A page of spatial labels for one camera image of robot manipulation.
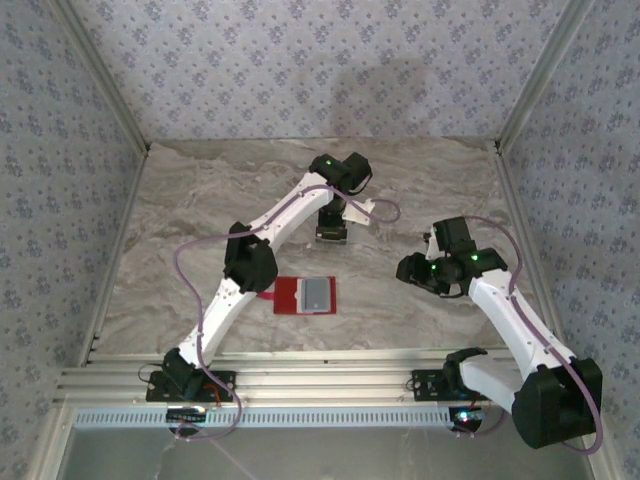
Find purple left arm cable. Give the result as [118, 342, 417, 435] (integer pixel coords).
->
[172, 182, 401, 442]

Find grey metal sheet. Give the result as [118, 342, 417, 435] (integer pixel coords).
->
[59, 424, 596, 480]

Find grey slotted cable duct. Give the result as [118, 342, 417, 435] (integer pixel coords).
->
[73, 405, 501, 429]

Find aluminium rail frame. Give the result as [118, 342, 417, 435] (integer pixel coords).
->
[53, 347, 599, 406]

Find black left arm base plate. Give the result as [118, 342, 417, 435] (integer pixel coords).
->
[144, 370, 238, 403]

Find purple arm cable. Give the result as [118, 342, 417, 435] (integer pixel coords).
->
[452, 214, 605, 455]
[172, 182, 401, 442]

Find aluminium corner post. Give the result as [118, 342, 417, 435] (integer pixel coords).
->
[493, 0, 597, 151]
[47, 0, 152, 151]

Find aluminium side rail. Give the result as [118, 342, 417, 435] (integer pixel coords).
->
[487, 139, 574, 364]
[77, 144, 152, 369]

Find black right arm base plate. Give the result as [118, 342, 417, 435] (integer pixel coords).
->
[410, 368, 503, 403]

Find red card holder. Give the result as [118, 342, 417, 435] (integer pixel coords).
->
[257, 275, 339, 317]

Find grey credit card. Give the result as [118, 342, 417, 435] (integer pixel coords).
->
[298, 277, 333, 313]

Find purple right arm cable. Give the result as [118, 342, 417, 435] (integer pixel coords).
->
[452, 214, 605, 455]

